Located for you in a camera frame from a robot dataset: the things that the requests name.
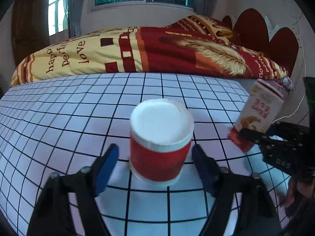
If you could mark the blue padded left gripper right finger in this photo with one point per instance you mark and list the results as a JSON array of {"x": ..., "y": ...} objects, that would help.
[{"x": 257, "y": 213}]

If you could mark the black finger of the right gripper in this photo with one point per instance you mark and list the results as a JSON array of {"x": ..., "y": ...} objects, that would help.
[{"x": 261, "y": 139}]

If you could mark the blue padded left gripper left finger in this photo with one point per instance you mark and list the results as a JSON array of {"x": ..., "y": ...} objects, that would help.
[{"x": 52, "y": 214}]

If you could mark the red white drink carton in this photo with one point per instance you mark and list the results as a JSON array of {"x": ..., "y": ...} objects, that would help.
[{"x": 259, "y": 112}]

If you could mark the red paper cup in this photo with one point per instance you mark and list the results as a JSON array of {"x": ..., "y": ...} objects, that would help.
[{"x": 161, "y": 132}]

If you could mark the person's hand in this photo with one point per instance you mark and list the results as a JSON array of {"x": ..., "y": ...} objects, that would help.
[{"x": 297, "y": 191}]

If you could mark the white bed mattress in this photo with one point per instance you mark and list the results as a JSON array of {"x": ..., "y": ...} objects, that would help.
[{"x": 284, "y": 83}]

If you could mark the white checkered tablecloth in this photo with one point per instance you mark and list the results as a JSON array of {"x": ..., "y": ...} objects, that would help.
[{"x": 63, "y": 124}]

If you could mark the red and yellow quilt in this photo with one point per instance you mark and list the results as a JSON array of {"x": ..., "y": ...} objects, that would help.
[{"x": 195, "y": 45}]

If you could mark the dark wooden door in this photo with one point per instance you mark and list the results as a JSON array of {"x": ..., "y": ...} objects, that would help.
[{"x": 29, "y": 28}]

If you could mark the bright side window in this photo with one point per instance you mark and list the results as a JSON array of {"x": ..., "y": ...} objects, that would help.
[{"x": 57, "y": 16}]

